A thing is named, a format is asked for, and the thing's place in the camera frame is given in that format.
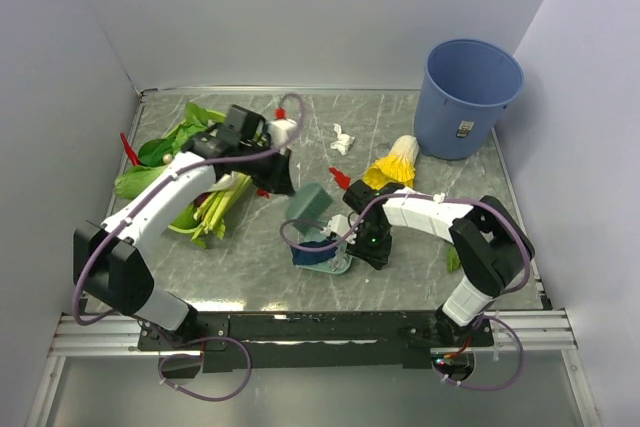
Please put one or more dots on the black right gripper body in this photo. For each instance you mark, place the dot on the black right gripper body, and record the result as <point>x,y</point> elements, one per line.
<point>371,243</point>

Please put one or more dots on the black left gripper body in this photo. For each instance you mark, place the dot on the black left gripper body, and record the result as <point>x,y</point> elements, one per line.
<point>259,168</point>

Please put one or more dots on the teal hand brush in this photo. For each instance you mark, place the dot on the teal hand brush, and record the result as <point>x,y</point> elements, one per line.
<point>307,208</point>

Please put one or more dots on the teal dustpan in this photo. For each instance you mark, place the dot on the teal dustpan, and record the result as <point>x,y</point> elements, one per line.
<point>318,236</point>

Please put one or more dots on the dark blue scrap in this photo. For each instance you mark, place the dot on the dark blue scrap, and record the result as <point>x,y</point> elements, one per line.
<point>315,252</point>

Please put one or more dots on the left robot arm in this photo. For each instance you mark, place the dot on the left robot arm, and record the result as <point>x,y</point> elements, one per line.
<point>110,258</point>

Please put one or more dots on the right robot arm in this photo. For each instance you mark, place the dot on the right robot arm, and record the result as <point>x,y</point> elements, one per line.
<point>494,253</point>

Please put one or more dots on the celery stalks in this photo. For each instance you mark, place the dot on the celery stalks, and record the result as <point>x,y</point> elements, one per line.
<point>211,212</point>

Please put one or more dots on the white crumpled paper scrap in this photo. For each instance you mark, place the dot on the white crumpled paper scrap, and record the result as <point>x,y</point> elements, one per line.
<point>343,141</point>

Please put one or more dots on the green paper scrap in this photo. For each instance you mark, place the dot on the green paper scrap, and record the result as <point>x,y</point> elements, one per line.
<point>453,262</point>

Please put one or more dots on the green napa cabbage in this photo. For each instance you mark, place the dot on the green napa cabbage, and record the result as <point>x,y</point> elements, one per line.
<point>197,119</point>

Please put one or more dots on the green plastic basket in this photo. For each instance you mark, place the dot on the green plastic basket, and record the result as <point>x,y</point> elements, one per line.
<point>186,223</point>

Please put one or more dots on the dark green leaf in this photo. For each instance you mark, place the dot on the dark green leaf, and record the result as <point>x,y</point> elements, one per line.
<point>151,153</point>

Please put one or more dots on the green bok choy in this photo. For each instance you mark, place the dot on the green bok choy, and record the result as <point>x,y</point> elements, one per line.
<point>135,180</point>

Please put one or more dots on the red chili pepper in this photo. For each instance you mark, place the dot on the red chili pepper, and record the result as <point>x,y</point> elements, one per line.
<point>129,151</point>

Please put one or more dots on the blue plastic bucket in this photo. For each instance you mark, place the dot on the blue plastic bucket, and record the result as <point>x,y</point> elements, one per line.
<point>467,86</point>

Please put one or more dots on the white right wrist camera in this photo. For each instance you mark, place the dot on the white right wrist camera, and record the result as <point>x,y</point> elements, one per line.
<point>338,226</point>

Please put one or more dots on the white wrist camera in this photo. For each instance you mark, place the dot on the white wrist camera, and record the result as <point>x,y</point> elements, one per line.
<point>338,226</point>
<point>280,129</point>

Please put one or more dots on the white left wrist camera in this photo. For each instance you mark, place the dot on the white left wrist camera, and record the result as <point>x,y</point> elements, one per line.
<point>280,129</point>

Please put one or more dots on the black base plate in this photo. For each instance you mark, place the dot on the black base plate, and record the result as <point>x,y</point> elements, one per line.
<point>226,341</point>

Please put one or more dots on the aluminium frame rail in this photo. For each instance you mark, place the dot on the aluminium frame rail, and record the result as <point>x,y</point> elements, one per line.
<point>535,330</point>

